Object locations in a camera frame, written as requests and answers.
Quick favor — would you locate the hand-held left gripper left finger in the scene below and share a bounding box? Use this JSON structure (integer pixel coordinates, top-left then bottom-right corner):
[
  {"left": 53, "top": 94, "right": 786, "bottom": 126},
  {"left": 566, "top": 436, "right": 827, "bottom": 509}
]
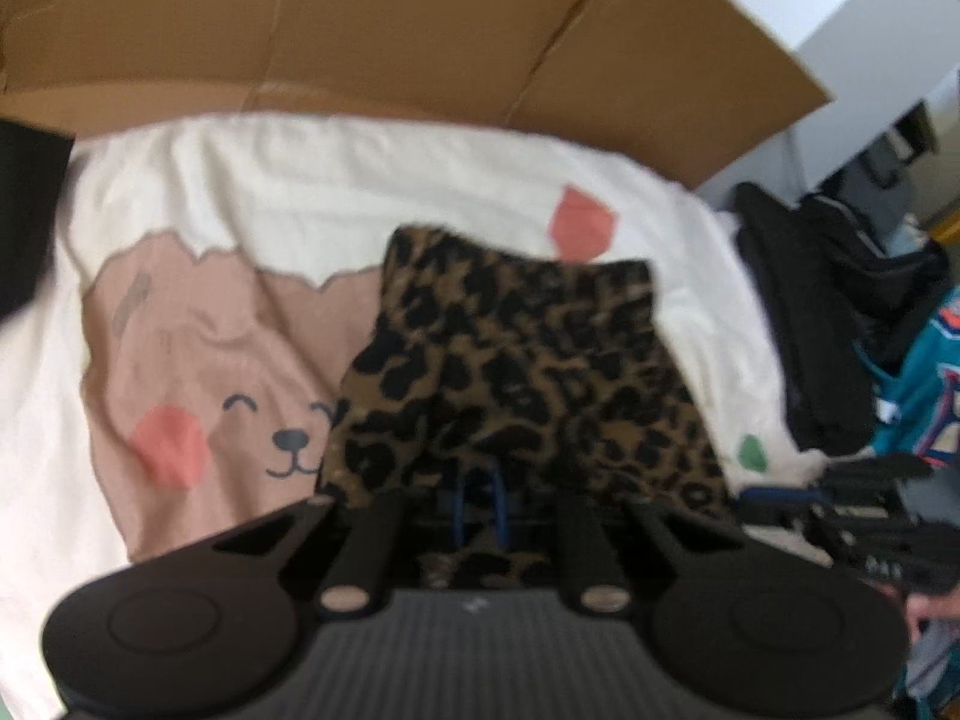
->
[{"left": 212, "top": 493, "right": 486, "bottom": 614}]

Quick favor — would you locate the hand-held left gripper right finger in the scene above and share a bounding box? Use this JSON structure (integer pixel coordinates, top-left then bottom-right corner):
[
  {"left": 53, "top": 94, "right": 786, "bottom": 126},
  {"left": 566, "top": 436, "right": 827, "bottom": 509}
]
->
[{"left": 487, "top": 486, "right": 749, "bottom": 614}]

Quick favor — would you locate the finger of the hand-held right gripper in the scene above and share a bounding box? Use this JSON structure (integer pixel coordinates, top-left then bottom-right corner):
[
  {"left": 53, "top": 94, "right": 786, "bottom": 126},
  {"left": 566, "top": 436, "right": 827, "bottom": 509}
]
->
[
  {"left": 819, "top": 457, "right": 936, "bottom": 500},
  {"left": 739, "top": 502, "right": 863, "bottom": 545}
]

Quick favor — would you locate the leopard print skirt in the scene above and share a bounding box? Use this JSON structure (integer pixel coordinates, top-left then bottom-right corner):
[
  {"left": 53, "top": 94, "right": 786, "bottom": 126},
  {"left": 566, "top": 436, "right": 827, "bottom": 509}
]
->
[{"left": 315, "top": 225, "right": 734, "bottom": 590}]

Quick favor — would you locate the black garment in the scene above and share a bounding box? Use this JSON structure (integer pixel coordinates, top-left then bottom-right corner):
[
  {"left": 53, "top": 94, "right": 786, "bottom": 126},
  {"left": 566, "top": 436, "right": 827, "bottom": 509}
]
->
[{"left": 0, "top": 116, "right": 77, "bottom": 325}]

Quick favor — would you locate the black clothes pile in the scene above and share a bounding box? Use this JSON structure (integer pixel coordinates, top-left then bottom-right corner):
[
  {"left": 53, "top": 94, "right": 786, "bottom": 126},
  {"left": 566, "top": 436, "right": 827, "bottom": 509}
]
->
[{"left": 731, "top": 180, "right": 951, "bottom": 456}]

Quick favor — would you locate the person's right hand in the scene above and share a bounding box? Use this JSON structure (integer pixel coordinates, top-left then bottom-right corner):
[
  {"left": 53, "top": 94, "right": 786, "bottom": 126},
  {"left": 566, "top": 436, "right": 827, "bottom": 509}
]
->
[{"left": 904, "top": 589, "right": 960, "bottom": 644}]

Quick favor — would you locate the teal sports jersey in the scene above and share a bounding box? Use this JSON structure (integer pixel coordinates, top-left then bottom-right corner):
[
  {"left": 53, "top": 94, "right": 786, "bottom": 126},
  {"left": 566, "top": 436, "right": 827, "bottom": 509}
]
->
[{"left": 855, "top": 285, "right": 960, "bottom": 482}]

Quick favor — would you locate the dark furniture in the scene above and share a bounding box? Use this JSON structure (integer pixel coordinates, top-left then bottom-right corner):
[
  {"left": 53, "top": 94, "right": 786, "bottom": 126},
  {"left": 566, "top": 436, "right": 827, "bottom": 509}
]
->
[{"left": 846, "top": 100, "right": 944, "bottom": 197}]

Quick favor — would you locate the white printed blanket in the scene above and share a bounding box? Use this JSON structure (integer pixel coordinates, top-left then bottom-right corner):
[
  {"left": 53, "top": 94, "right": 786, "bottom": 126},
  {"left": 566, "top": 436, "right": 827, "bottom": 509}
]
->
[{"left": 0, "top": 112, "right": 835, "bottom": 720}]

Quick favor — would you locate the brown cardboard panel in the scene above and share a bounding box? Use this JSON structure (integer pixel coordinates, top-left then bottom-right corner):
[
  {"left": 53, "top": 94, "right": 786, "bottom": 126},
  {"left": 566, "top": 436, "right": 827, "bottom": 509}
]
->
[{"left": 0, "top": 0, "right": 837, "bottom": 190}]

